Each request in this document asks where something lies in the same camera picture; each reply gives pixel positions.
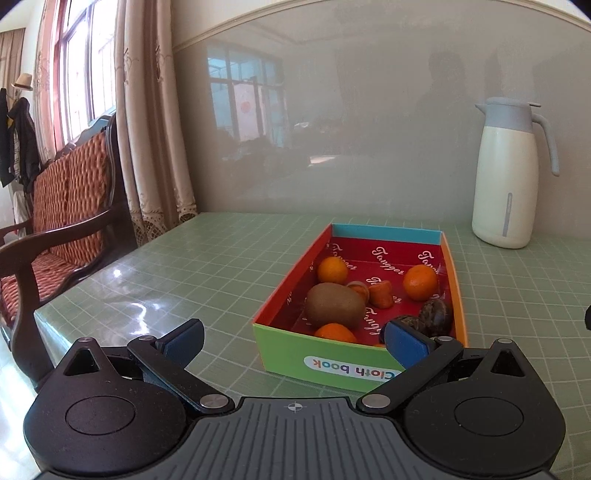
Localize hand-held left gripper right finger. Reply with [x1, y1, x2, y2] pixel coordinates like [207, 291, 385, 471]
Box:
[356, 320, 532, 411]

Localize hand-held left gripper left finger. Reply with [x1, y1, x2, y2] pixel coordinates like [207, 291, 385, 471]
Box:
[53, 318, 235, 415]

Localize dark water chestnut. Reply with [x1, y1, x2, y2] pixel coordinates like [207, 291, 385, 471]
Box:
[392, 315, 428, 337]
[418, 298, 452, 336]

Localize orange tangerine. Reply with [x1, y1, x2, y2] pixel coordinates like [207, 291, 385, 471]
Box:
[315, 323, 358, 343]
[403, 264, 438, 302]
[318, 257, 349, 284]

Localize brown kiwi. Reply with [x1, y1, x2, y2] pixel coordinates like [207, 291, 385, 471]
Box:
[305, 283, 366, 329]

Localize colourful cardboard box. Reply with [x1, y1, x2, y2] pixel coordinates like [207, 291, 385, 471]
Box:
[252, 223, 469, 393]

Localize wooden sofa red patterned cushions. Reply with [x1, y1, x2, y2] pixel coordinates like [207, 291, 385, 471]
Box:
[0, 112, 139, 393]

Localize white thermos jug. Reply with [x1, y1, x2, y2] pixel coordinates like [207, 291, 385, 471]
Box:
[472, 97, 561, 250]

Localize beige lace curtain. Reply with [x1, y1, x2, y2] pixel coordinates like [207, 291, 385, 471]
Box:
[113, 0, 199, 247]

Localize dark hanging jacket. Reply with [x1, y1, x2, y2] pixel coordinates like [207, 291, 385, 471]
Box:
[7, 97, 41, 195]

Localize dark hanging garment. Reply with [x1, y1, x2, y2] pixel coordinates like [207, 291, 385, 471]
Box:
[0, 88, 14, 188]

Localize sheer pink curtain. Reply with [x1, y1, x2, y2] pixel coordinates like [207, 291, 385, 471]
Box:
[34, 0, 63, 162]

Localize window with brown frame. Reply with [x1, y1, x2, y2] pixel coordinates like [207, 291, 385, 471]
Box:
[54, 0, 118, 141]

